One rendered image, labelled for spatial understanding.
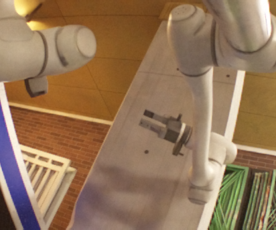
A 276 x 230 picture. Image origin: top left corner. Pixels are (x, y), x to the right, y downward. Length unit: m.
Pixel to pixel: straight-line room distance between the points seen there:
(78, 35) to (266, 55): 0.39
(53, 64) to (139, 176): 1.04
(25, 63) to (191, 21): 0.37
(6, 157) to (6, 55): 0.54
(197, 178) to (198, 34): 0.54
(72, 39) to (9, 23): 0.13
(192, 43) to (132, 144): 1.05
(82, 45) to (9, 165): 0.57
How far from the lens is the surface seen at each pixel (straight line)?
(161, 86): 1.89
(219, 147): 1.16
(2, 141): 1.05
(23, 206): 1.10
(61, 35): 0.64
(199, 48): 0.71
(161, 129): 1.10
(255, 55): 0.63
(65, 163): 2.95
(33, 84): 0.80
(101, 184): 1.62
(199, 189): 1.09
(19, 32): 0.60
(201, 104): 0.92
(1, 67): 0.58
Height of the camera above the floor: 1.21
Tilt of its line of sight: 29 degrees up
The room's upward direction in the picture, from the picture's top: 24 degrees clockwise
